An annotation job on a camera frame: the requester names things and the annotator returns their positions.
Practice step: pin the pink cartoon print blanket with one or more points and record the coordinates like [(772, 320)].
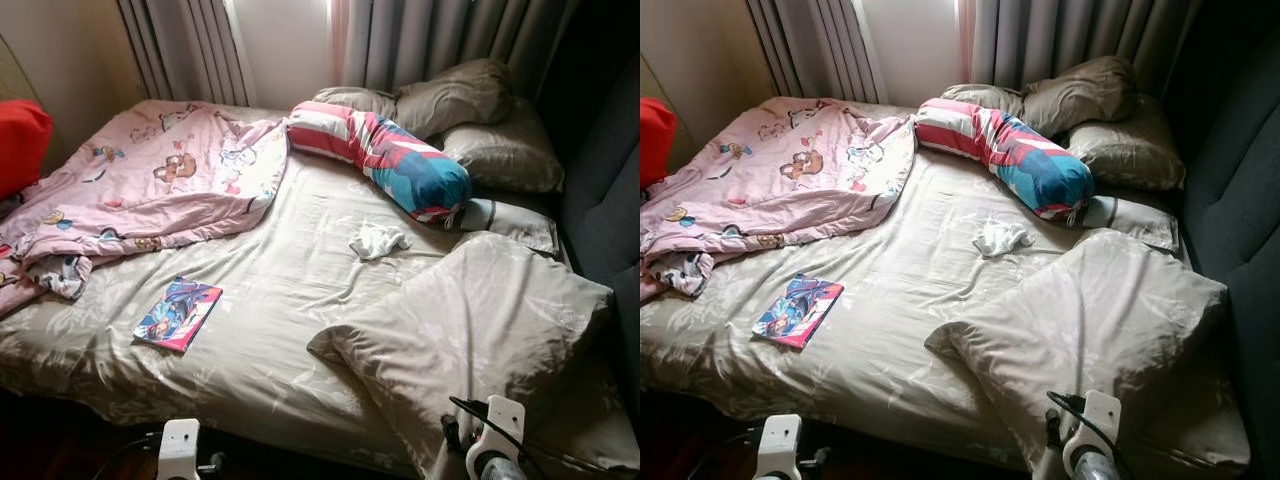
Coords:
[(170, 200), (790, 190)]

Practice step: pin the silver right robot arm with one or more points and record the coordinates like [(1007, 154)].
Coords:
[(503, 470), (1097, 466)]

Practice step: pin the large beige floral pillow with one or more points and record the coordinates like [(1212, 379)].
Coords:
[(1090, 320), (470, 320)]

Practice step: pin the colourful comic book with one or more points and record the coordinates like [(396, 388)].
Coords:
[(798, 310), (180, 313)]

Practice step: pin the beige floral bed sheet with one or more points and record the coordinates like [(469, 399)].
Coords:
[(900, 300), (300, 290)]

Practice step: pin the white crumpled cloth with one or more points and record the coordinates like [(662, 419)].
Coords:
[(377, 241), (1002, 238)]

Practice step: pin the flat pale floral pillow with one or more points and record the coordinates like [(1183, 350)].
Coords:
[(1140, 222), (520, 225)]

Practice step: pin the red blue striped bolster pillow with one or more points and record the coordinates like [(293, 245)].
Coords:
[(400, 160), (1020, 160)]

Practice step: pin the dark grey upholstered headboard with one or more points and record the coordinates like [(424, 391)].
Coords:
[(1240, 200), (605, 200)]

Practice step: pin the red fabric sofa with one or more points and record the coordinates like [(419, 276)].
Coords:
[(22, 145), (655, 140)]

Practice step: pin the pink sheer curtain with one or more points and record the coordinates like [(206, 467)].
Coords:
[(339, 40), (965, 40)]

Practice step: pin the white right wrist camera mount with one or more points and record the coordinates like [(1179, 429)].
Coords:
[(500, 425), (1098, 420)]

